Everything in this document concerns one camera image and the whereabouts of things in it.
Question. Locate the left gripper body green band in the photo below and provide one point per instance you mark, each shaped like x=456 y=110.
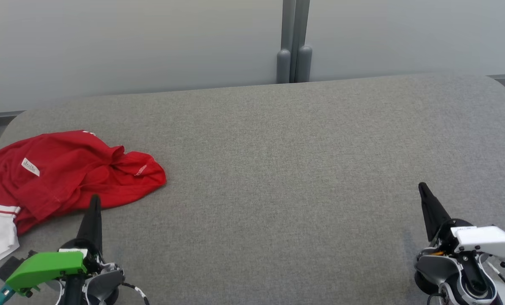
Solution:
x=45 y=267

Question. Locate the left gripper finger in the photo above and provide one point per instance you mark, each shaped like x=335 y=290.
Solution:
x=92 y=228

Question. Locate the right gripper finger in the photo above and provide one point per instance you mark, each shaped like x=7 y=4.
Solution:
x=433 y=212

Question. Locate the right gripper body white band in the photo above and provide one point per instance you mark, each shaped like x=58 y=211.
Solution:
x=485 y=239

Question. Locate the red basketball jersey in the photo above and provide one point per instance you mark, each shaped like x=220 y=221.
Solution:
x=45 y=178

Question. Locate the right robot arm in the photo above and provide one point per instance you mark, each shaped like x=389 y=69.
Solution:
x=447 y=271

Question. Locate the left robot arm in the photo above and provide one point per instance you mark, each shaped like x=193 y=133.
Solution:
x=102 y=284

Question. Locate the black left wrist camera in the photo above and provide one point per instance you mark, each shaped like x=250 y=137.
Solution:
x=7 y=269

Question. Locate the grey upright partition post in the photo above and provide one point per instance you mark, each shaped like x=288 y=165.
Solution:
x=293 y=51

